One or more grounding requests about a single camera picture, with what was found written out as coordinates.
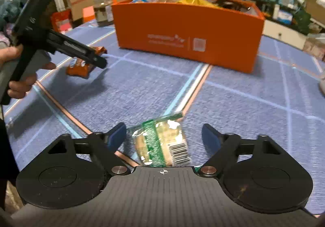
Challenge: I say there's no yellow translucent snack packet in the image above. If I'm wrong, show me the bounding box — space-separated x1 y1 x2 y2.
178 0 220 8

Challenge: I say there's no blue plaid tablecloth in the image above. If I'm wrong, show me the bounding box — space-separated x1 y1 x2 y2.
4 17 325 217

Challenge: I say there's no green clear cookie packet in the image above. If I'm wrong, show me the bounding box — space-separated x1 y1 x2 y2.
126 112 193 167

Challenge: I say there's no person's left hand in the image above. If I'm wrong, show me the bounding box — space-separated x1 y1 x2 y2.
0 45 57 100

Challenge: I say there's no blue tissue box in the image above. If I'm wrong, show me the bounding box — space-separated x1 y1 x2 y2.
277 10 292 24

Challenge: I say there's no orange pink box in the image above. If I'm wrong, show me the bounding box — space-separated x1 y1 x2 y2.
51 10 73 33

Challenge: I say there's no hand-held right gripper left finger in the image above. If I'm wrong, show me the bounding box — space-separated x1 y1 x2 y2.
48 123 130 177

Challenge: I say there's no small orange box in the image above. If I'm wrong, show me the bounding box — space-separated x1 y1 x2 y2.
82 6 95 22

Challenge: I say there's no dark green box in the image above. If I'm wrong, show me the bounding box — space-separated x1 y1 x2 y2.
296 10 311 33

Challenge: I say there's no glass jar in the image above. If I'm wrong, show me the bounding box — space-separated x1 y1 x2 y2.
93 0 115 27

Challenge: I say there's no orange cardboard box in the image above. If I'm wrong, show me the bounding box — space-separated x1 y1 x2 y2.
111 0 265 74

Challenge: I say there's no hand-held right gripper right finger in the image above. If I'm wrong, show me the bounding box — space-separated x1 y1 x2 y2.
199 123 283 177

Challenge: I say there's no white tv counter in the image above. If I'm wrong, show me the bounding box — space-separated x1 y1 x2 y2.
263 19 308 50

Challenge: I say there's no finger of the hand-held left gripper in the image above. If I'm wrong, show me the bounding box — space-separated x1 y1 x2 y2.
49 29 107 68

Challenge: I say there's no orange chocolate chip packet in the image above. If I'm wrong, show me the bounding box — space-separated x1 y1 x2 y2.
65 46 107 79

